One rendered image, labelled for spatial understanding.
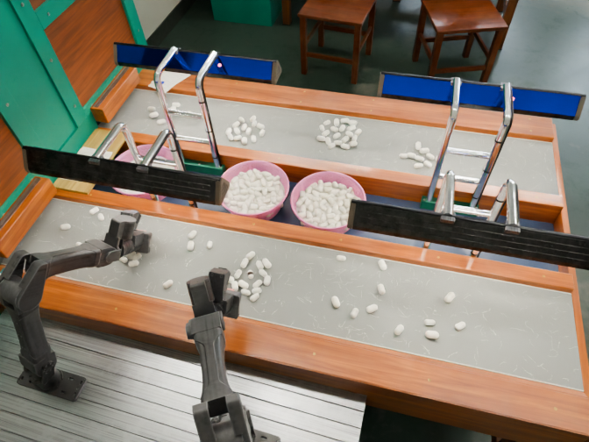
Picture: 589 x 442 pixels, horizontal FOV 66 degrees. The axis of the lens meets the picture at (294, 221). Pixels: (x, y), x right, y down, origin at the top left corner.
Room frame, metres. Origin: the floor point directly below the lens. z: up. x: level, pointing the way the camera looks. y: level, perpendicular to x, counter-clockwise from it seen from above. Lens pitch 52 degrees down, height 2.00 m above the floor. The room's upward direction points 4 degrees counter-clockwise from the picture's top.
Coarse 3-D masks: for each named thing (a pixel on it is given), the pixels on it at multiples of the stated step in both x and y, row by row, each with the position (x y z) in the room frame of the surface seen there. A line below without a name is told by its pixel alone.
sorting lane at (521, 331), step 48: (48, 240) 0.97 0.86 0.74; (192, 240) 0.93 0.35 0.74; (240, 240) 0.91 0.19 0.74; (144, 288) 0.75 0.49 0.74; (240, 288) 0.73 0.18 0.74; (288, 288) 0.72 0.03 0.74; (336, 288) 0.71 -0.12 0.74; (432, 288) 0.69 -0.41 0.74; (480, 288) 0.67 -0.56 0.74; (528, 288) 0.66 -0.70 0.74; (336, 336) 0.55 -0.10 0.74; (384, 336) 0.54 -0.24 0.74; (480, 336) 0.52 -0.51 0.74; (528, 336) 0.51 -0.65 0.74; (576, 336) 0.50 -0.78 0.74; (576, 384) 0.37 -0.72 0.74
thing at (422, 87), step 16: (384, 80) 1.26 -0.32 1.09; (400, 80) 1.25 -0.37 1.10; (416, 80) 1.24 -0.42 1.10; (432, 80) 1.23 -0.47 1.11; (448, 80) 1.22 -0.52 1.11; (384, 96) 1.24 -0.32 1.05; (400, 96) 1.22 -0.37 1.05; (416, 96) 1.21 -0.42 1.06; (432, 96) 1.20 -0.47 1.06; (448, 96) 1.19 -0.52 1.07; (464, 96) 1.18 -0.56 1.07; (480, 96) 1.17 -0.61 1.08; (496, 96) 1.15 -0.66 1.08; (528, 96) 1.13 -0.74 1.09; (544, 96) 1.12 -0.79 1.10; (560, 96) 1.11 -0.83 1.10; (576, 96) 1.10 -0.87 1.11; (528, 112) 1.11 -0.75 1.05; (544, 112) 1.10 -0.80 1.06; (560, 112) 1.08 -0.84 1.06; (576, 112) 1.08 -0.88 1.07
